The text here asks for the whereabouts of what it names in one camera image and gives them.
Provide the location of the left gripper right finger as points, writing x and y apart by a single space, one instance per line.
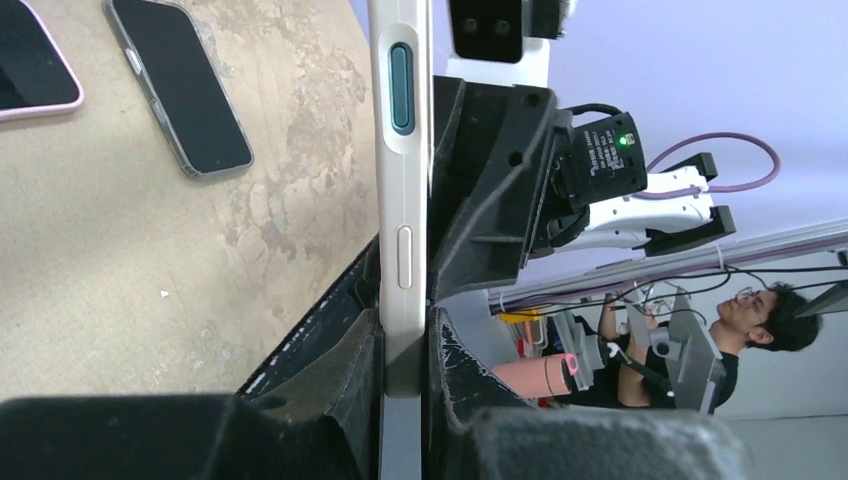
477 428

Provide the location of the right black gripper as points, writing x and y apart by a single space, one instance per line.
492 155

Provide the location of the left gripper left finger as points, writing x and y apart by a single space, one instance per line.
323 423

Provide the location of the translucent white phone case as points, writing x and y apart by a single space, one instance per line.
400 51

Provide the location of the black phone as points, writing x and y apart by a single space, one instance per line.
182 86

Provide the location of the clear phone case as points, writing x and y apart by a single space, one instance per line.
152 106

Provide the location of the pink phone case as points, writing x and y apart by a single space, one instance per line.
40 66

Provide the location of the black smartphone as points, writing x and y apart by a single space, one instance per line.
33 60

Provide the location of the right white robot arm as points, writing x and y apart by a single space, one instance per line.
673 214

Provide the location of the person in black shirt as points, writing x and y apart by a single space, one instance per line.
775 318

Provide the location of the grey metal stand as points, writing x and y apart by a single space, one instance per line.
692 359

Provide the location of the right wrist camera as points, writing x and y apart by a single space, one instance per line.
505 42

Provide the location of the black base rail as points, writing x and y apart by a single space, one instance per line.
322 326

